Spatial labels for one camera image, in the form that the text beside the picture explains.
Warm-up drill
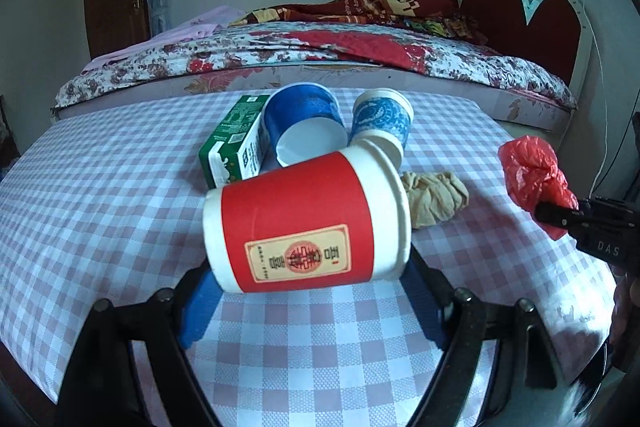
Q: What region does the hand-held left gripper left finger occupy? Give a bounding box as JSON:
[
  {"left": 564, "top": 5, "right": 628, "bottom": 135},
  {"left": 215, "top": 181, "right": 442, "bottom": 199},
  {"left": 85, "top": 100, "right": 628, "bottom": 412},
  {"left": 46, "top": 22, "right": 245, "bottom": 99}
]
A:
[{"left": 55, "top": 264, "right": 224, "bottom": 427}]

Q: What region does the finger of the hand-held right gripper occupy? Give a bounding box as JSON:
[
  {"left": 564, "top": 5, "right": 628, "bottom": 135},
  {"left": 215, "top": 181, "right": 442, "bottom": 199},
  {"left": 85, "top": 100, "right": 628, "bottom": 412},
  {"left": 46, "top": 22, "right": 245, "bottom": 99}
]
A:
[{"left": 535, "top": 201, "right": 584, "bottom": 234}]

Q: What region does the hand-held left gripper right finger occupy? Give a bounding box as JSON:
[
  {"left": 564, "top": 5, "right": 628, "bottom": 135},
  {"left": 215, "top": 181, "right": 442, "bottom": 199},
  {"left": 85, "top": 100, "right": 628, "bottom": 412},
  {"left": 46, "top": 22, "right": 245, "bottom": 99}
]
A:
[{"left": 402, "top": 252, "right": 561, "bottom": 427}]

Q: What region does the red plastic bag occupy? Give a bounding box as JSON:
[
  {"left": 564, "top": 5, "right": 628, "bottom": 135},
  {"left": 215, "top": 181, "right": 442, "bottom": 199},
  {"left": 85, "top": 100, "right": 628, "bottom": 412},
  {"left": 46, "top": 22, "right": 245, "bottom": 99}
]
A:
[{"left": 498, "top": 135, "right": 580, "bottom": 242}]

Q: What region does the beige paper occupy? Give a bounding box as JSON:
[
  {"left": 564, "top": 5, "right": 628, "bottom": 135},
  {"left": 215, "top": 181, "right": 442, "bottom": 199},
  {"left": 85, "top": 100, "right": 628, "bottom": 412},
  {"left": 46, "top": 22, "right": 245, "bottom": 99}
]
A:
[{"left": 400, "top": 170, "right": 470, "bottom": 228}]

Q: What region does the red paper cup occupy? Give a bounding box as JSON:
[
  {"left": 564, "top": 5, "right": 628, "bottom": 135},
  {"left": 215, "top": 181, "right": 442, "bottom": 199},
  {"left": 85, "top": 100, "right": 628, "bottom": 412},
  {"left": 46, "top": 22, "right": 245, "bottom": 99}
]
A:
[{"left": 202, "top": 137, "right": 414, "bottom": 294}]

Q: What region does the green milk carton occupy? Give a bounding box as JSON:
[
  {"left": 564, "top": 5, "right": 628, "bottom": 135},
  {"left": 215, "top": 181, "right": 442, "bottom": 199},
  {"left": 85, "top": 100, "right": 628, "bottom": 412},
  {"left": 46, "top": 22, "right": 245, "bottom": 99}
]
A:
[{"left": 198, "top": 94, "right": 271, "bottom": 189}]

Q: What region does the blue patterned paper cup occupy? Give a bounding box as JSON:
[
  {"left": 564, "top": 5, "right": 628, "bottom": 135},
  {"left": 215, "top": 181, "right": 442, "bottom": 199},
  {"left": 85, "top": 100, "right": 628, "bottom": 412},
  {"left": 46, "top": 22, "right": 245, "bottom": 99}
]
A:
[{"left": 348, "top": 87, "right": 415, "bottom": 168}]

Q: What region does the plain blue paper cup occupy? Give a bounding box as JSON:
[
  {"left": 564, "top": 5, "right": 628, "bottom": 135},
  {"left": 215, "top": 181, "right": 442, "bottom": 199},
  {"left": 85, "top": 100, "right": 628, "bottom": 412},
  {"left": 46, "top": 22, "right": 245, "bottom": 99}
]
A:
[{"left": 263, "top": 82, "right": 349, "bottom": 168}]

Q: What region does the bed with purple mattress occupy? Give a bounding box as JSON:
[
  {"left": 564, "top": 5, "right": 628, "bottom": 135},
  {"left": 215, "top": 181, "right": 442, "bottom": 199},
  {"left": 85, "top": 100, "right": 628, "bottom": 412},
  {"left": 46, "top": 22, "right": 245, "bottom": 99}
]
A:
[{"left": 50, "top": 19, "right": 597, "bottom": 138}]

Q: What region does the purple checked tablecloth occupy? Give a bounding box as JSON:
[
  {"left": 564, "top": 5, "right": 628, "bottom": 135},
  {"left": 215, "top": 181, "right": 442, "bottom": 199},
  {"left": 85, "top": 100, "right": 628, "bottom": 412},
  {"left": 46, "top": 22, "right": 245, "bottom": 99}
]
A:
[{"left": 0, "top": 86, "right": 622, "bottom": 427}]

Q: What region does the red heart-shaped headboard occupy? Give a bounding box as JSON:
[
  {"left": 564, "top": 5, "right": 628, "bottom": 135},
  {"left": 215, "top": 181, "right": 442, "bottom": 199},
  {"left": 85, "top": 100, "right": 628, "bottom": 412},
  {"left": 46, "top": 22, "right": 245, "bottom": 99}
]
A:
[{"left": 437, "top": 0, "right": 594, "bottom": 94}]

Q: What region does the floral quilt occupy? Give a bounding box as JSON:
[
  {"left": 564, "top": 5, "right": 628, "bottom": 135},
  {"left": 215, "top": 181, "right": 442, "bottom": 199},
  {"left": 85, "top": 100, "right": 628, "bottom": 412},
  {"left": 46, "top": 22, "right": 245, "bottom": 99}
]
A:
[{"left": 53, "top": 20, "right": 577, "bottom": 111}]

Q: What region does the red printed blanket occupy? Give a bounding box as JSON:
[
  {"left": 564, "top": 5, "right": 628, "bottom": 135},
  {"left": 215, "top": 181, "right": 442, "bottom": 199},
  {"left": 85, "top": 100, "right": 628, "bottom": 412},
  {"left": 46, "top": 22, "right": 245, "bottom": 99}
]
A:
[{"left": 229, "top": 0, "right": 489, "bottom": 46}]

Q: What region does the pink bed sheet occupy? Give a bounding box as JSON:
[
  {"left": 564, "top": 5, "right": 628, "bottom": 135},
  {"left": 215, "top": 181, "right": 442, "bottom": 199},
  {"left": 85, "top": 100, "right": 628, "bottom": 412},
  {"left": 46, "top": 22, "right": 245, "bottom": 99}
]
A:
[{"left": 82, "top": 5, "right": 249, "bottom": 74}]

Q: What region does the long white cable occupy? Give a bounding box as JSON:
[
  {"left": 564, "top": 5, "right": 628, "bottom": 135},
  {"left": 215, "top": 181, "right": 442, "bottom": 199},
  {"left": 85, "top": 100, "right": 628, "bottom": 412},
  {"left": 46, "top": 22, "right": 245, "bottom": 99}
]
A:
[{"left": 574, "top": 0, "right": 609, "bottom": 188}]

